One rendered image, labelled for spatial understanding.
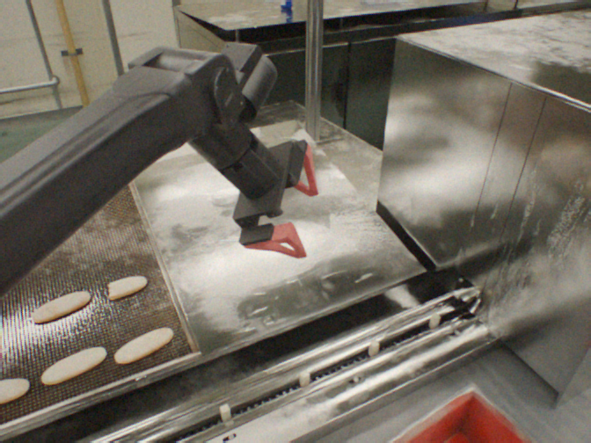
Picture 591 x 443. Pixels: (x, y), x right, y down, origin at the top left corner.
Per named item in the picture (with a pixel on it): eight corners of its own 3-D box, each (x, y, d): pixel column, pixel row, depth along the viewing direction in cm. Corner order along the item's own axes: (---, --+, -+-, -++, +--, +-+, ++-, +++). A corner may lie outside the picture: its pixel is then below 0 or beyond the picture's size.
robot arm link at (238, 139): (165, 136, 47) (198, 130, 44) (195, 87, 50) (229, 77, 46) (210, 177, 52) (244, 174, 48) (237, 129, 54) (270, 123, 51)
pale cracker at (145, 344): (120, 369, 74) (119, 366, 73) (112, 352, 76) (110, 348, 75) (177, 340, 79) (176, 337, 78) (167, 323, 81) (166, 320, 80)
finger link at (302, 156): (288, 229, 62) (243, 189, 56) (296, 187, 66) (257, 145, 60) (331, 220, 58) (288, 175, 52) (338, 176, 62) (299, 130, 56)
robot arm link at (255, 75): (130, 75, 42) (210, 88, 39) (189, -7, 46) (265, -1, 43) (182, 154, 52) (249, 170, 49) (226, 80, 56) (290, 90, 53)
